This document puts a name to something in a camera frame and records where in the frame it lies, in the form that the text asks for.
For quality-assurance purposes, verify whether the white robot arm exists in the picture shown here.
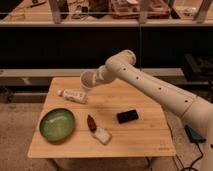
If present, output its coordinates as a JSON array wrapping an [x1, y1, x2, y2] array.
[[92, 50, 213, 171]]

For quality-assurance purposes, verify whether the green ceramic bowl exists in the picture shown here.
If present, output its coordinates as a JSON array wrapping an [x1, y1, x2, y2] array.
[[39, 108, 75, 142]]

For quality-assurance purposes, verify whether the white lotion tube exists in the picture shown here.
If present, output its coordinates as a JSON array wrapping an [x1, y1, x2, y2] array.
[[57, 89, 87, 104]]

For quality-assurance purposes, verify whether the wooden table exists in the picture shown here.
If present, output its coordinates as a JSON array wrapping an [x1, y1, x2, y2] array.
[[28, 77, 176, 171]]

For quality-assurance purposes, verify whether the black rectangular box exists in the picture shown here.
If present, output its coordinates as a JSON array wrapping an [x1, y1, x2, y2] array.
[[116, 110, 139, 124]]

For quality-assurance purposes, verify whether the long shelf bench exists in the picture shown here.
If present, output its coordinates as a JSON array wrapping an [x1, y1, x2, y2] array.
[[0, 68, 186, 86]]

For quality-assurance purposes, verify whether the black power adapter with cable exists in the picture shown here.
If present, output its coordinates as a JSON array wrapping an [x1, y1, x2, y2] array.
[[172, 125, 206, 171]]

